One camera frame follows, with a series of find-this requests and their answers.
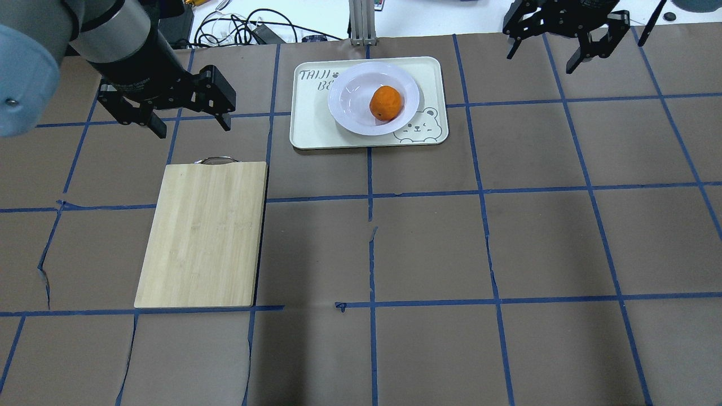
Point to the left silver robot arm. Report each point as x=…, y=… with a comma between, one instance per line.
x=140, y=72

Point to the wooden cutting board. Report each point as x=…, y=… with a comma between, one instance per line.
x=204, y=244

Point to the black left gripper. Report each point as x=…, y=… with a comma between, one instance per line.
x=140, y=69

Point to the cream bear tray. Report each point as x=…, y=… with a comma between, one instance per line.
x=313, y=127

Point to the black power adapter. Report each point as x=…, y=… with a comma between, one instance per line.
x=263, y=35

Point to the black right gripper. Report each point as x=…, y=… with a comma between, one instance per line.
x=564, y=15

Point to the aluminium frame post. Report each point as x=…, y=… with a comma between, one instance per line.
x=362, y=26

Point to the white round plate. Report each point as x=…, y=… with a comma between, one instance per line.
x=351, y=91

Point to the orange fruit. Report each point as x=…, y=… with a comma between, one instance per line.
x=386, y=103

